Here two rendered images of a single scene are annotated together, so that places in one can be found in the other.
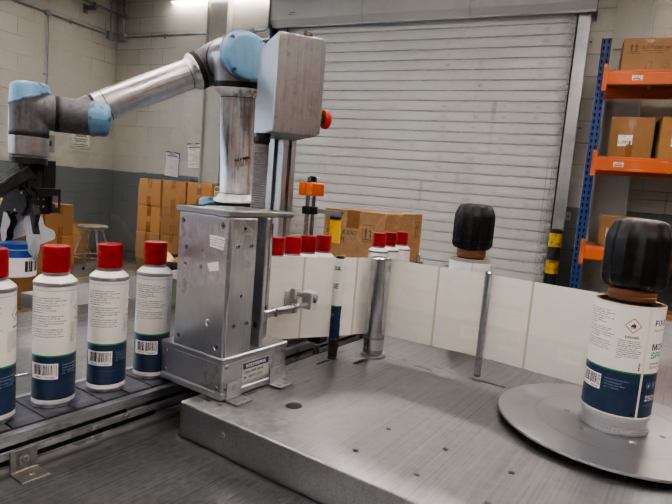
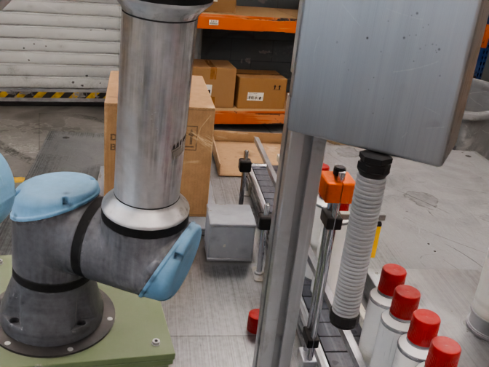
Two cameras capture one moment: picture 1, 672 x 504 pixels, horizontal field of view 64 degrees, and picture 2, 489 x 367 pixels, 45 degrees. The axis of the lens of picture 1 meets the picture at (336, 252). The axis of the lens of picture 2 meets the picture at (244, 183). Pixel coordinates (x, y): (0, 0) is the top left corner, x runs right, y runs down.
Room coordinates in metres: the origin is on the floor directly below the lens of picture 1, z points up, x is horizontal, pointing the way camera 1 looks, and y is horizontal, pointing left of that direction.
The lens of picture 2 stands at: (0.80, 0.66, 1.48)
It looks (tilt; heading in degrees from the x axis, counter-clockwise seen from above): 23 degrees down; 316
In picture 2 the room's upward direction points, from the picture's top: 6 degrees clockwise
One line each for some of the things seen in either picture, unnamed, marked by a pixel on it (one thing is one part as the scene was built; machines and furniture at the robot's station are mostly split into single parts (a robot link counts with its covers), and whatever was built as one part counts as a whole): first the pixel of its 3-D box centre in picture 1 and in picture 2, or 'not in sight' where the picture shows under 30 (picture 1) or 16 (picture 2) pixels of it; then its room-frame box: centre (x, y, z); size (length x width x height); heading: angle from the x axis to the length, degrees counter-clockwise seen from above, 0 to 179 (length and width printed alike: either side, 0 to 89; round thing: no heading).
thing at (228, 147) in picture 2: not in sight; (255, 153); (2.03, -0.56, 0.85); 0.30 x 0.26 x 0.04; 146
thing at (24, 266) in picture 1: (18, 258); not in sight; (1.12, 0.67, 0.98); 0.07 x 0.07 x 0.07
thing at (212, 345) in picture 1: (229, 295); not in sight; (0.80, 0.16, 1.01); 0.14 x 0.13 x 0.26; 146
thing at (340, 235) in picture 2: (376, 273); (332, 245); (1.36, -0.11, 0.98); 0.05 x 0.05 x 0.20
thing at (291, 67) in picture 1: (288, 91); (388, 52); (1.16, 0.13, 1.38); 0.17 x 0.10 x 0.19; 21
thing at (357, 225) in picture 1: (372, 247); (156, 140); (1.95, -0.13, 0.99); 0.30 x 0.24 x 0.27; 148
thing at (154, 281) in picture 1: (153, 308); not in sight; (0.80, 0.27, 0.98); 0.05 x 0.05 x 0.20
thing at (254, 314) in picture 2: not in sight; (257, 320); (1.40, 0.02, 0.85); 0.03 x 0.03 x 0.03
